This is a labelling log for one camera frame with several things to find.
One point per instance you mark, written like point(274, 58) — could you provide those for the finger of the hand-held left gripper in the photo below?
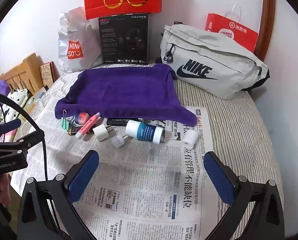
point(12, 125)
point(26, 138)

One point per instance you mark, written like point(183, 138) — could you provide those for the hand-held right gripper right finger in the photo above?
point(220, 177)

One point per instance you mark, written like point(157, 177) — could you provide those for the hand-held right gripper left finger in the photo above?
point(85, 177)

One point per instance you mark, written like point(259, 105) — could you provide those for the green binder clip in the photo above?
point(66, 124)

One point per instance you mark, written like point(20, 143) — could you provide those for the white charger plug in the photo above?
point(99, 133)

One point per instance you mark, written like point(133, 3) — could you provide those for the white tape roll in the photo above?
point(190, 139)

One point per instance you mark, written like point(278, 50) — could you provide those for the small white night light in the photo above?
point(117, 141)

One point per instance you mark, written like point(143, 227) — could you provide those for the pink pen with white cap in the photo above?
point(87, 126)

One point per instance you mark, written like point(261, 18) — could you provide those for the pink lip balm tin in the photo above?
point(82, 118)

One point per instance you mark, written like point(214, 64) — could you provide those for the slim black box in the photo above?
point(119, 122)

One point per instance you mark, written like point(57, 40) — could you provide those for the white and blue bottle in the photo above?
point(144, 131)

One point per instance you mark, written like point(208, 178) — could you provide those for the person's left hand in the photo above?
point(1, 188)

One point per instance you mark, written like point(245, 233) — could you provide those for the floral pillow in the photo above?
point(16, 98)

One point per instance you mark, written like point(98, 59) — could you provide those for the purple plush toy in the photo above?
point(0, 87)

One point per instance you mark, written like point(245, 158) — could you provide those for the wooden rack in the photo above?
point(29, 70)

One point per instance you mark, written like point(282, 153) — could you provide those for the newspaper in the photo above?
point(144, 180)

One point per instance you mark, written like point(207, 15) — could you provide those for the brown patterned book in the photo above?
point(47, 73)

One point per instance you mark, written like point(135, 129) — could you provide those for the purple towel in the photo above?
point(124, 90)

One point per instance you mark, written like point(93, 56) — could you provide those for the white plastic bag red label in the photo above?
point(86, 47)

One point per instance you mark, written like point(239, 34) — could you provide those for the grey waist bag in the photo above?
point(226, 55)

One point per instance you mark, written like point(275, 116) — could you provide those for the black headset box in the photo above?
point(124, 42)

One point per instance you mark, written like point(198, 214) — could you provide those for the red and white paper bag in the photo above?
point(221, 23)

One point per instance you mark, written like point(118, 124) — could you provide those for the red gift bag gold print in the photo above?
point(139, 2)

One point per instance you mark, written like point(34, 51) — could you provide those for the dark brown wooden frame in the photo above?
point(267, 17)

